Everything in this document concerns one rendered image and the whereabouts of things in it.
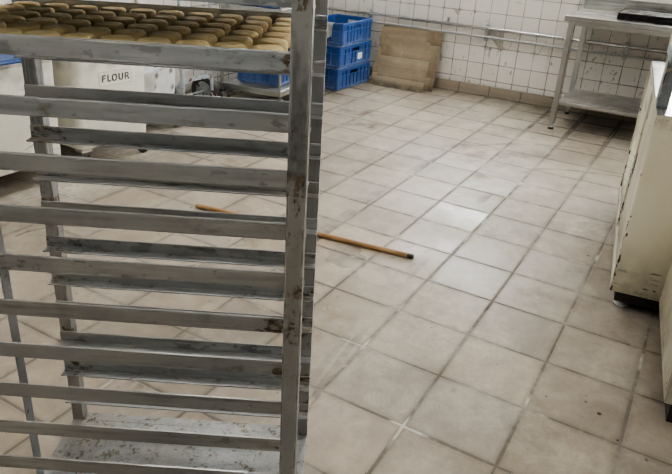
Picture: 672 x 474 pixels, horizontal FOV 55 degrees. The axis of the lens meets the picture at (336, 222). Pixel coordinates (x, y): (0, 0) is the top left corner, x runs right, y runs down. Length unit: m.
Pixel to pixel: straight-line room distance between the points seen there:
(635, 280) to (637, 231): 0.22
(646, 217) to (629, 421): 0.84
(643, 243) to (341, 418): 1.43
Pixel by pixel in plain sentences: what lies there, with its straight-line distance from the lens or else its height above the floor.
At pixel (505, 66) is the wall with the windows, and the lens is 6.32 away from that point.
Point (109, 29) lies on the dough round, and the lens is 1.16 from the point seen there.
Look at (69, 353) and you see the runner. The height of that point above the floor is 0.69.
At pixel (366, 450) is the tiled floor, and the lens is 2.05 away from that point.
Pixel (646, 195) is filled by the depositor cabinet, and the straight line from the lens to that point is 2.80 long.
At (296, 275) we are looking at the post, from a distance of 1.05.
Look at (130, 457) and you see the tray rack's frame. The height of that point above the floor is 0.15.
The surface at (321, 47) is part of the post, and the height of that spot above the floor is 1.18.
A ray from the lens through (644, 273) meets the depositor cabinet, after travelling 2.92.
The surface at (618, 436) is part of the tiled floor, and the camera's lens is 2.33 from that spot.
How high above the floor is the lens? 1.42
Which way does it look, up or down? 25 degrees down
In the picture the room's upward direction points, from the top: 4 degrees clockwise
